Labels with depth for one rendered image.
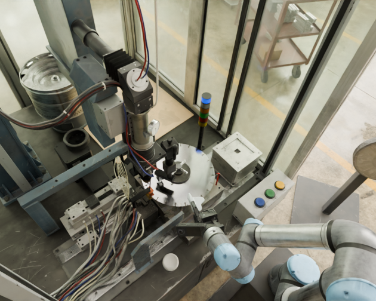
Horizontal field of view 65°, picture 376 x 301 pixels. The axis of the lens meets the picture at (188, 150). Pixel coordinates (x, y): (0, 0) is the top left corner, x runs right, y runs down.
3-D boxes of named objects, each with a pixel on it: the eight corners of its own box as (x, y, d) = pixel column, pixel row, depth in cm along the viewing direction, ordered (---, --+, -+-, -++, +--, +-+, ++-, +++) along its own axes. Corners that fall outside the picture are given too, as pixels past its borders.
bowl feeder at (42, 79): (82, 94, 188) (66, 43, 159) (107, 122, 175) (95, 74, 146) (34, 115, 175) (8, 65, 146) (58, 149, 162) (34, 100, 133)
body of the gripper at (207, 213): (213, 221, 121) (225, 239, 110) (193, 227, 119) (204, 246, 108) (211, 205, 118) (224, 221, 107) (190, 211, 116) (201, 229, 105)
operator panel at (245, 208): (268, 183, 157) (277, 168, 145) (285, 197, 152) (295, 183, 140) (231, 214, 145) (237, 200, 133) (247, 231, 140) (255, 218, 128)
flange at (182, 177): (169, 159, 137) (169, 156, 135) (193, 165, 136) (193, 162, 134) (162, 180, 131) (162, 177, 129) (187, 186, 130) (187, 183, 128)
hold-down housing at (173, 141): (172, 162, 122) (172, 131, 105) (178, 171, 119) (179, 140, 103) (160, 168, 120) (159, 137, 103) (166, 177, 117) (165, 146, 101)
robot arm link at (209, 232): (207, 253, 104) (205, 234, 101) (203, 245, 108) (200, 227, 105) (227, 246, 106) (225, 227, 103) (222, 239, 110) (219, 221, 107)
